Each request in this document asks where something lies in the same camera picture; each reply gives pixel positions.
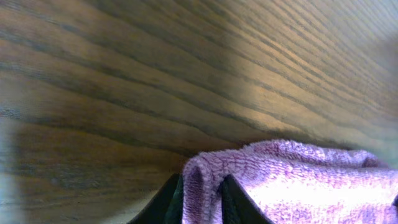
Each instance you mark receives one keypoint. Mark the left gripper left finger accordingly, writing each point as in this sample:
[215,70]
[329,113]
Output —
[166,206]

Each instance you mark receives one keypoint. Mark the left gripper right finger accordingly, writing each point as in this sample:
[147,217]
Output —
[236,205]

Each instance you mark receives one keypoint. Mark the purple cloth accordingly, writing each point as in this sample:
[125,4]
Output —
[291,182]

